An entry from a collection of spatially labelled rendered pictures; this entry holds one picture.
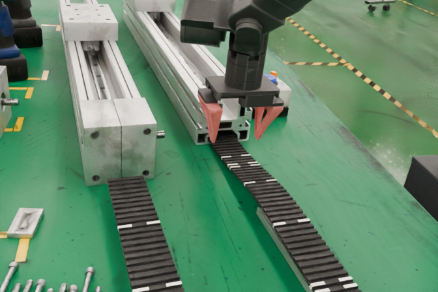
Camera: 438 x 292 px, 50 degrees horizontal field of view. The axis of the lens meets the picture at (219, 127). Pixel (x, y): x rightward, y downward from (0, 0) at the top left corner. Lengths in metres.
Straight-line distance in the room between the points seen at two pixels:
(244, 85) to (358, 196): 0.25
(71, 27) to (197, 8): 0.42
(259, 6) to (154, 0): 0.74
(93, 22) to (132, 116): 0.39
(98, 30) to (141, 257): 0.61
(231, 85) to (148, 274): 0.31
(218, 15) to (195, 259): 0.32
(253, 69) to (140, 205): 0.25
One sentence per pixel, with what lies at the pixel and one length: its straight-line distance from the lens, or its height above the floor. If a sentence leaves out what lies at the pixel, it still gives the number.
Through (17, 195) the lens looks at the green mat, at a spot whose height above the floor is 0.78.
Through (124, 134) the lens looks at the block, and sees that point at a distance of 0.67.
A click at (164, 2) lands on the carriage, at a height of 0.89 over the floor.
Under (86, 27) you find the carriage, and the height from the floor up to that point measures 0.89.
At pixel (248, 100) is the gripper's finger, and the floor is 0.90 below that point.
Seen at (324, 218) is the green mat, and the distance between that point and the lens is 0.69.
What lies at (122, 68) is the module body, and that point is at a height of 0.86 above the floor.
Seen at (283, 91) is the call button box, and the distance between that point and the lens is 0.93.
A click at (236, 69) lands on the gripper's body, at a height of 0.95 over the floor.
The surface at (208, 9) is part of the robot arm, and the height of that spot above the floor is 1.03.
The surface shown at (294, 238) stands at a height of 0.81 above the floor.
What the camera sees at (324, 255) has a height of 0.81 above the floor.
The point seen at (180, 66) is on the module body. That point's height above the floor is 0.86.
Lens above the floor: 1.18
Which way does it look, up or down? 27 degrees down
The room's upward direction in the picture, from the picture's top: 6 degrees clockwise
